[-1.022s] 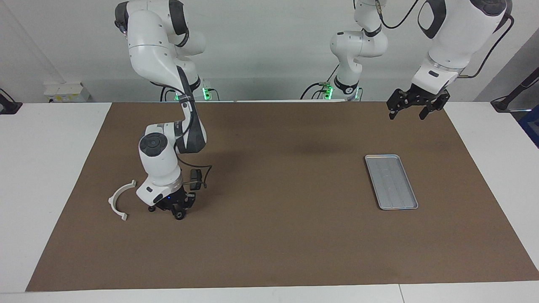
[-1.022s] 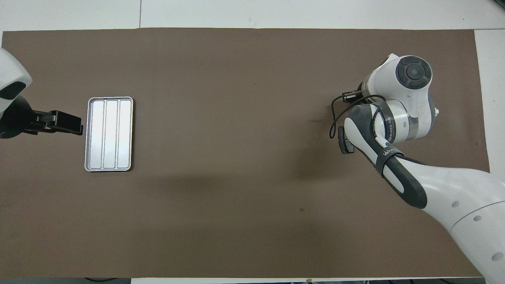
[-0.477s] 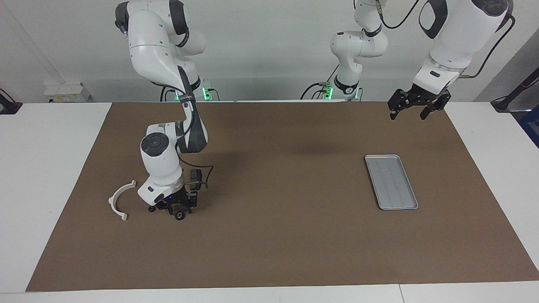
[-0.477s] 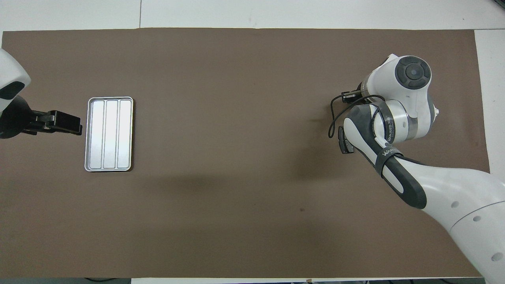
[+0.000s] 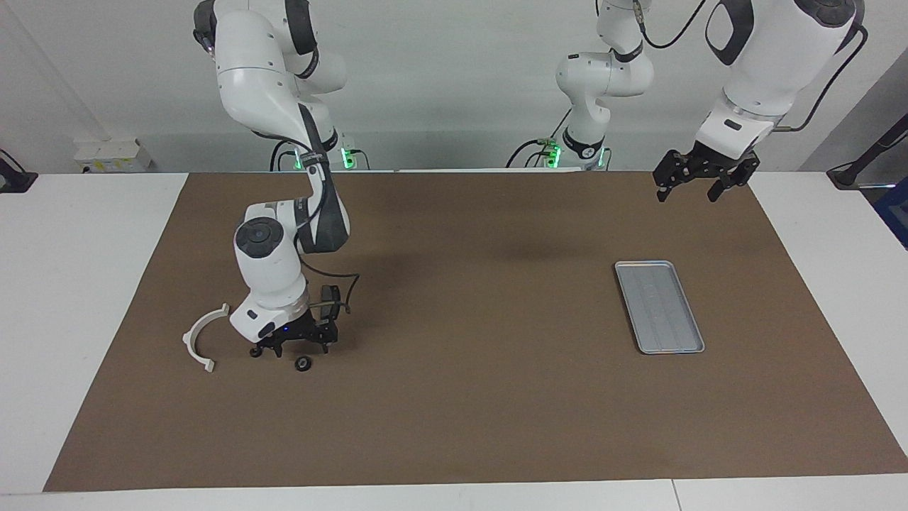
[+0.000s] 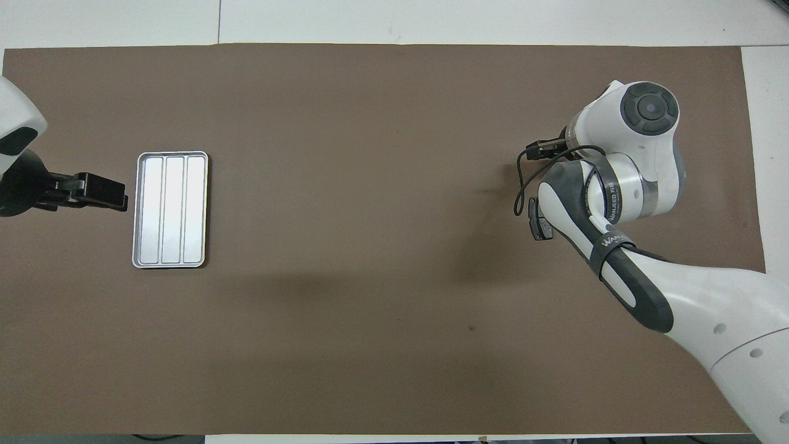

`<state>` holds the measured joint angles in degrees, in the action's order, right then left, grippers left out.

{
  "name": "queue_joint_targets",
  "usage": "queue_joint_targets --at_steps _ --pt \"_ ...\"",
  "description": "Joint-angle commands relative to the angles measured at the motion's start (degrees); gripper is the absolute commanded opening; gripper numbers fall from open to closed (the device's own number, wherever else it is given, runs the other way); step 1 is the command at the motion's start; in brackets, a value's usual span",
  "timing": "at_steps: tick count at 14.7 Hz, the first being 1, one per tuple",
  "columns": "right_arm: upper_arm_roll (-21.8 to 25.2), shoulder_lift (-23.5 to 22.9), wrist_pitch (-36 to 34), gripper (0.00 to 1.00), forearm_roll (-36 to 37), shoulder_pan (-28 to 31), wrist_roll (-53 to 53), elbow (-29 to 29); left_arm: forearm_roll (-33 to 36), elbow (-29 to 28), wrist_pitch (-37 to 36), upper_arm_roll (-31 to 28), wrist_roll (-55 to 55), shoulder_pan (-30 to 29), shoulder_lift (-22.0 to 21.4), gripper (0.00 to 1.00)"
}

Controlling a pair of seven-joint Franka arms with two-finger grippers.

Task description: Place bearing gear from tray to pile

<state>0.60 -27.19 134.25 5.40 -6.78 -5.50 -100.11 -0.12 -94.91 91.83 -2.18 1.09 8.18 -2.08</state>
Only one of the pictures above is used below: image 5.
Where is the black clamp stand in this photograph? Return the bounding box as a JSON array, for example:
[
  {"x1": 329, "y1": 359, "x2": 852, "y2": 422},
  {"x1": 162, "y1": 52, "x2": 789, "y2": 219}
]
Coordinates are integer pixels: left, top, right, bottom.
[{"x1": 0, "y1": 149, "x2": 38, "y2": 194}]

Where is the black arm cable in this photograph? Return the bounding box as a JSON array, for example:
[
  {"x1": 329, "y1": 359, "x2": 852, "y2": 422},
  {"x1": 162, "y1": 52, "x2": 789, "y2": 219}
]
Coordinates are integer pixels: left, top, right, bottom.
[
  {"x1": 596, "y1": 0, "x2": 870, "y2": 136},
  {"x1": 252, "y1": 128, "x2": 360, "y2": 317}
]

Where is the white curved plastic bracket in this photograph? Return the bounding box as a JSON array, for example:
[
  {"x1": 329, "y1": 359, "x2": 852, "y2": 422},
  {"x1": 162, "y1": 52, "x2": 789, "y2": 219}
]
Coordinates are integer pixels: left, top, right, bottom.
[{"x1": 182, "y1": 303, "x2": 231, "y2": 373}]

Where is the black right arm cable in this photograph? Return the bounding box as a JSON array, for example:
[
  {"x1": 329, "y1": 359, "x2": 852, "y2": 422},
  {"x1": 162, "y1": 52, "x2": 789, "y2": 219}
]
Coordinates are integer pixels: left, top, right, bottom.
[{"x1": 252, "y1": 128, "x2": 360, "y2": 317}]

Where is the silver metal tray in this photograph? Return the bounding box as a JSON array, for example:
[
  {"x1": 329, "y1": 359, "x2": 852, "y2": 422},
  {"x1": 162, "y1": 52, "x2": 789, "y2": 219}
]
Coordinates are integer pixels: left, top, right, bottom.
[{"x1": 615, "y1": 260, "x2": 705, "y2": 354}]

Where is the white wall socket box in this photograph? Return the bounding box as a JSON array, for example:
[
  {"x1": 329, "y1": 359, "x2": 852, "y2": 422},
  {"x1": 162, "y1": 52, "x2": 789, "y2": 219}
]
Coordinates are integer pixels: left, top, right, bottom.
[{"x1": 74, "y1": 138, "x2": 154, "y2": 174}]

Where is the robot base connector cable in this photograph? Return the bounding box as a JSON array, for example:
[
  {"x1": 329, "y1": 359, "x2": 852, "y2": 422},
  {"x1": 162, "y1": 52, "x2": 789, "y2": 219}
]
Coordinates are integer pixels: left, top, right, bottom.
[
  {"x1": 506, "y1": 106, "x2": 572, "y2": 170},
  {"x1": 269, "y1": 138, "x2": 297, "y2": 172}
]

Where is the blue box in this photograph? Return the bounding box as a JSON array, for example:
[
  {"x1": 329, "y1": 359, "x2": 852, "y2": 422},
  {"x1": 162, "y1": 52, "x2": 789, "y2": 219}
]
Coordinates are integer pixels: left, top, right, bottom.
[{"x1": 874, "y1": 177, "x2": 908, "y2": 249}]

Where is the brown table mat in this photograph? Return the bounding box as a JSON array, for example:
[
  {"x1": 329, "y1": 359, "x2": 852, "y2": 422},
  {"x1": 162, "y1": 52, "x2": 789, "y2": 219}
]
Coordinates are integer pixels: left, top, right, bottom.
[{"x1": 43, "y1": 169, "x2": 908, "y2": 493}]

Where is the black angled pole stand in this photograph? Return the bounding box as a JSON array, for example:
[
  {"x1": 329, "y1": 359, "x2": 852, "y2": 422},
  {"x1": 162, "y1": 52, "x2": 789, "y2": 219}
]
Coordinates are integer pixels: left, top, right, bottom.
[{"x1": 826, "y1": 114, "x2": 908, "y2": 189}]

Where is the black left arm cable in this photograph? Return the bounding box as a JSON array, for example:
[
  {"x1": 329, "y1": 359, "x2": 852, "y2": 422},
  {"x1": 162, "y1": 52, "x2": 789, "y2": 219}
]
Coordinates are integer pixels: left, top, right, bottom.
[{"x1": 596, "y1": 0, "x2": 870, "y2": 136}]

